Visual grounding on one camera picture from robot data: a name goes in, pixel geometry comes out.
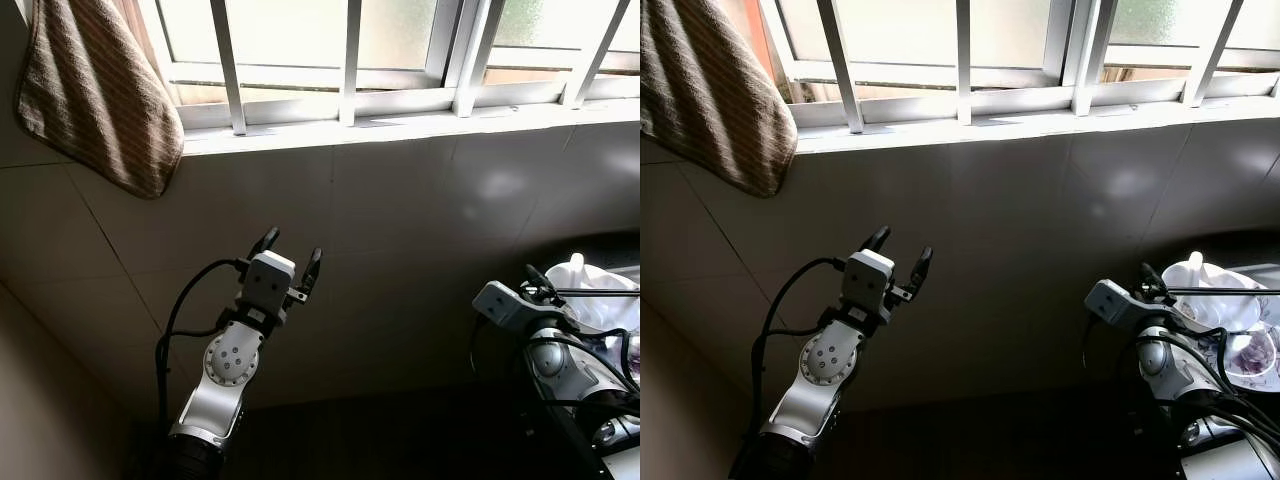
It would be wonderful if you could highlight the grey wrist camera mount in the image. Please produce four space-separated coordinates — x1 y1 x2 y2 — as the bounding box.
1085 279 1151 331
240 250 298 313
472 280 546 334
842 250 896 313

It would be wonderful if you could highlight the white purple patterned plate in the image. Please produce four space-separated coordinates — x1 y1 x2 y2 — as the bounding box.
605 330 641 391
1210 322 1280 393

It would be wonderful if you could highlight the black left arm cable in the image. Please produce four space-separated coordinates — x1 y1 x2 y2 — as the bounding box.
750 257 849 441
155 258 251 441

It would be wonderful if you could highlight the brown striped towel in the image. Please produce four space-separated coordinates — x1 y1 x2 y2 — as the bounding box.
640 0 799 198
13 0 186 199

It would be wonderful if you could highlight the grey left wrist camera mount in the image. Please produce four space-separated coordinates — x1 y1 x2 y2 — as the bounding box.
240 250 298 313
842 250 896 313

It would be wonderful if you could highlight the white window bar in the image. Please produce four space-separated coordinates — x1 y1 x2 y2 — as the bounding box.
339 0 362 127
208 0 248 137
816 0 865 135
1071 0 1113 117
955 0 972 127
1181 0 1247 109
452 0 504 119
562 0 635 111

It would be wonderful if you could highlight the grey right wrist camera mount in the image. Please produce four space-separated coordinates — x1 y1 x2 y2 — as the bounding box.
1085 279 1151 331
472 280 546 334

